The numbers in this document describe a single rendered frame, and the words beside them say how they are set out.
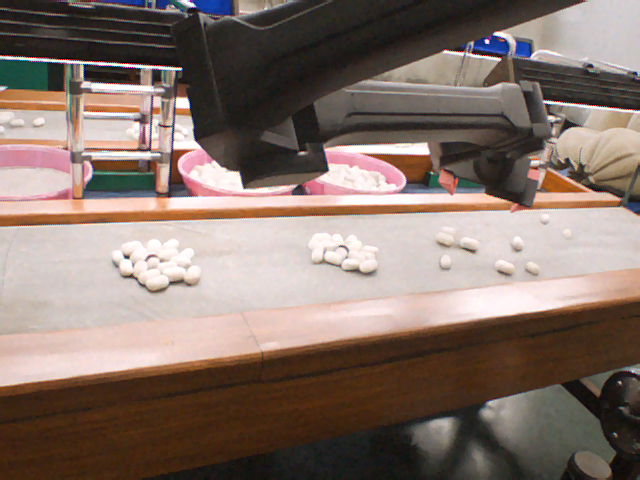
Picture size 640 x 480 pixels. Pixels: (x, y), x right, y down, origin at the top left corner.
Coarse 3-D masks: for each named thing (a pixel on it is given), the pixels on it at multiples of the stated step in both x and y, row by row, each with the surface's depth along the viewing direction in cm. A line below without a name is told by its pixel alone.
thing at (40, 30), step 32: (0, 0) 66; (32, 0) 67; (64, 0) 69; (0, 32) 66; (32, 32) 67; (64, 32) 69; (96, 32) 71; (128, 32) 72; (160, 32) 74; (128, 64) 73; (160, 64) 74
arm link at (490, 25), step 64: (320, 0) 30; (384, 0) 28; (448, 0) 27; (512, 0) 27; (576, 0) 28; (192, 64) 33; (256, 64) 31; (320, 64) 30; (384, 64) 32; (256, 128) 36
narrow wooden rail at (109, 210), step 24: (576, 192) 152; (0, 216) 88; (24, 216) 89; (48, 216) 91; (72, 216) 93; (96, 216) 94; (120, 216) 96; (144, 216) 98; (168, 216) 100; (192, 216) 102; (216, 216) 104; (240, 216) 106; (264, 216) 108; (288, 216) 110
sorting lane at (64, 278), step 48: (0, 240) 85; (48, 240) 88; (96, 240) 90; (144, 240) 93; (192, 240) 96; (240, 240) 99; (288, 240) 102; (384, 240) 109; (432, 240) 113; (480, 240) 117; (528, 240) 121; (576, 240) 126; (624, 240) 132; (0, 288) 74; (48, 288) 76; (96, 288) 78; (144, 288) 81; (192, 288) 83; (240, 288) 85; (288, 288) 87; (336, 288) 90; (384, 288) 92; (432, 288) 95
